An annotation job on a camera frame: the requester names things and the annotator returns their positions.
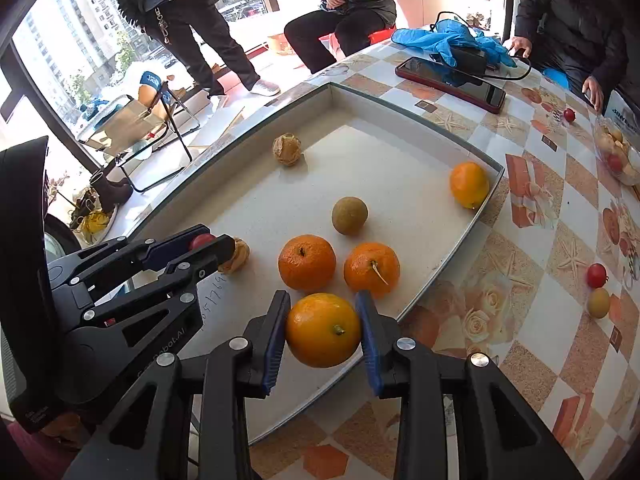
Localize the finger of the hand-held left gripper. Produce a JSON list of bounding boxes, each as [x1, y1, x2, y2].
[[47, 224, 211, 293], [82, 235, 236, 328]]

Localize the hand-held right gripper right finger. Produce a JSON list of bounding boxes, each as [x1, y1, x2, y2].
[[354, 290, 583, 480]]

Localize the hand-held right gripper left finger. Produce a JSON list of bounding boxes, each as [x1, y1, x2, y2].
[[62, 290, 292, 480]]

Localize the round yellow orange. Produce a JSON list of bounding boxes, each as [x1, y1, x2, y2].
[[285, 293, 362, 368]]

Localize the tangerine with long stem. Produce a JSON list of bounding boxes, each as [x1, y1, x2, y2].
[[343, 242, 401, 298]]

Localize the brown kiwi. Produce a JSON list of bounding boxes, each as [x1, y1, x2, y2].
[[331, 196, 369, 236], [587, 287, 611, 319]]

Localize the white rectangular tray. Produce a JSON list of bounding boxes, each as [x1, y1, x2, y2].
[[117, 80, 505, 445]]

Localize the elongated yellow orange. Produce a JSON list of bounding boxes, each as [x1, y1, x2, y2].
[[449, 161, 490, 210]]

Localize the person's left forearm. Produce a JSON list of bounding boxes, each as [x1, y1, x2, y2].
[[0, 415, 81, 480]]

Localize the yellow cloth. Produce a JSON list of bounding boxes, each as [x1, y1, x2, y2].
[[82, 210, 111, 233]]

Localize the black boots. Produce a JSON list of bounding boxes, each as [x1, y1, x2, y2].
[[90, 170, 135, 213]]

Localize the tangerine with short stem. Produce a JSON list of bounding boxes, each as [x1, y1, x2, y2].
[[278, 234, 337, 292]]

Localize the folding metal chair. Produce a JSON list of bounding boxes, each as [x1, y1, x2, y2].
[[75, 87, 202, 193]]

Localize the blue white printed cloth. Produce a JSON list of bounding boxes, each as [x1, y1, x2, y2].
[[140, 71, 168, 106]]

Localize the printed checkered tablecloth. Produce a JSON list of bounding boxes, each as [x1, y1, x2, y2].
[[250, 40, 640, 480]]

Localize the orange plastic basin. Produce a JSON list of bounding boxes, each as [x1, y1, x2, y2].
[[266, 34, 296, 56]]

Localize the black smartphone red case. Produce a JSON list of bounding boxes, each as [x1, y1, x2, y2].
[[394, 56, 507, 114]]

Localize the black power adapter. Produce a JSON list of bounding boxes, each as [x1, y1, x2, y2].
[[437, 46, 488, 78]]

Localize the clear glass bowl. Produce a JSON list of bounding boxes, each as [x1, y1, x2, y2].
[[592, 115, 640, 187]]

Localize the blue plastic stool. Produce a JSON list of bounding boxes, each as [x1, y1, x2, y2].
[[542, 67, 571, 90]]

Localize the black cable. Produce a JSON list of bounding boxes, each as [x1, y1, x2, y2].
[[432, 10, 532, 82]]

